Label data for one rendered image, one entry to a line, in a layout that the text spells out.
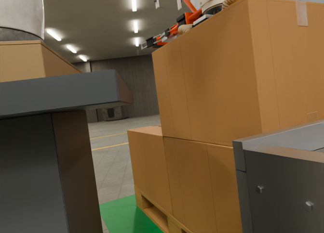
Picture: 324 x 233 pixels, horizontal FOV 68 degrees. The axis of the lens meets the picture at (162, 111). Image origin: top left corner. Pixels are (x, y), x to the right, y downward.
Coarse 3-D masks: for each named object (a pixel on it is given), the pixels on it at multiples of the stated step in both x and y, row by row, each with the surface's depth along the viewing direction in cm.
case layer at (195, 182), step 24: (144, 144) 141; (168, 144) 111; (192, 144) 92; (216, 144) 79; (144, 168) 146; (168, 168) 115; (192, 168) 94; (216, 168) 80; (144, 192) 152; (168, 192) 118; (192, 192) 97; (216, 192) 82; (192, 216) 99; (216, 216) 84; (240, 216) 72
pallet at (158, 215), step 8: (136, 192) 167; (136, 200) 170; (144, 200) 159; (152, 200) 141; (144, 208) 160; (152, 208) 158; (160, 208) 131; (152, 216) 147; (160, 216) 146; (168, 216) 122; (160, 224) 136; (168, 224) 123; (176, 224) 114; (168, 232) 127; (176, 232) 115; (184, 232) 111
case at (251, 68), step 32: (256, 0) 61; (288, 0) 67; (192, 32) 82; (224, 32) 69; (256, 32) 61; (288, 32) 66; (320, 32) 73; (160, 64) 107; (192, 64) 85; (224, 64) 71; (256, 64) 61; (288, 64) 66; (320, 64) 72; (160, 96) 112; (192, 96) 88; (224, 96) 72; (256, 96) 62; (288, 96) 66; (320, 96) 72; (192, 128) 90; (224, 128) 74; (256, 128) 63
